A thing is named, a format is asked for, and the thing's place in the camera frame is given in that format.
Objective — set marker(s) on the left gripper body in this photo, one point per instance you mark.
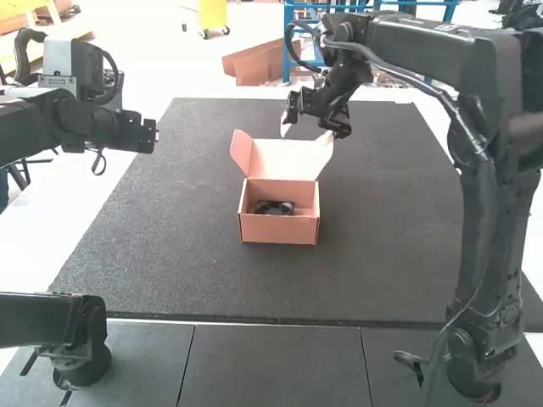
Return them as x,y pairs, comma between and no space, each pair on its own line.
138,133

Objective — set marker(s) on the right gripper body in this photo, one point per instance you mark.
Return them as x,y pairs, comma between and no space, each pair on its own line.
326,104

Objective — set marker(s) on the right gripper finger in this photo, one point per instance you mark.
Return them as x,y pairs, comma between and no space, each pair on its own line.
287,129
326,139

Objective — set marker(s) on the cardboard box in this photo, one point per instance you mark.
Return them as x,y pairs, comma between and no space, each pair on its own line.
278,229

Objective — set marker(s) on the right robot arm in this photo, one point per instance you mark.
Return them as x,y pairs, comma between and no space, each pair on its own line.
424,42

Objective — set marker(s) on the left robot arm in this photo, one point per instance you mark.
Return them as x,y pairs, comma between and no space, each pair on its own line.
25,123

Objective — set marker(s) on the blue metal workbench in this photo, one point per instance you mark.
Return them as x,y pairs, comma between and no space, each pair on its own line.
288,51

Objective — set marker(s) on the flat brown cardboard carton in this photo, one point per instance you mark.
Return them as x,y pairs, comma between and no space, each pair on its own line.
254,63

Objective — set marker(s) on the black square fan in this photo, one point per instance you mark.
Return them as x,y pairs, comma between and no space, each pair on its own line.
273,207

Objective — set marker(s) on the black mat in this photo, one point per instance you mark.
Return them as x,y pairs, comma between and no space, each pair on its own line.
169,254

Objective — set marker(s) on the wooden pallet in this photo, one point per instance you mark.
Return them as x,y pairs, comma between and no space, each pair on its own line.
42,46

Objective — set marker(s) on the yellow wheeled cart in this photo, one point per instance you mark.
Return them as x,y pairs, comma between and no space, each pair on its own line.
214,15

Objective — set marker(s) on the dark base panel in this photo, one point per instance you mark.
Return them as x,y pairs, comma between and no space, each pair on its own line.
407,339
271,369
148,364

